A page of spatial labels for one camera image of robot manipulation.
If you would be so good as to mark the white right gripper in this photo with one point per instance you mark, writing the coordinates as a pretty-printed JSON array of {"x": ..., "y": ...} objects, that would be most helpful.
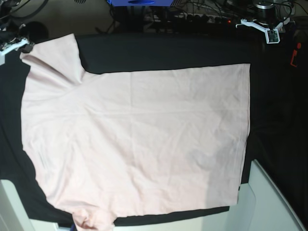
[{"x": 23, "y": 43}]

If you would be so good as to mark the blue plastic base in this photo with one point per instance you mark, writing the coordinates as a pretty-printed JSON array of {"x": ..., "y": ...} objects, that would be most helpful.
[{"x": 118, "y": 3}]

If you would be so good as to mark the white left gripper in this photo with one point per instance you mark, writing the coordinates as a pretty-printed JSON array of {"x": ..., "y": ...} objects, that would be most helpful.
[{"x": 272, "y": 35}]

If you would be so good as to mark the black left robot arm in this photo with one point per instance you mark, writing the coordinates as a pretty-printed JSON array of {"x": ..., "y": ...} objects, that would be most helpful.
[{"x": 270, "y": 19}]

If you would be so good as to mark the black power strip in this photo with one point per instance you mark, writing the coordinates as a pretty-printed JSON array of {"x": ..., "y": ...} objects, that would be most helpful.
[{"x": 182, "y": 17}]

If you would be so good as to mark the pale pink T-shirt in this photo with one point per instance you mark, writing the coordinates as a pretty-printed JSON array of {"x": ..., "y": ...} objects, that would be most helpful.
[{"x": 128, "y": 144}]

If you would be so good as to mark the red bracket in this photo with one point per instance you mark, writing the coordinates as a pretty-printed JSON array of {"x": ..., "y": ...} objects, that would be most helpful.
[{"x": 293, "y": 61}]

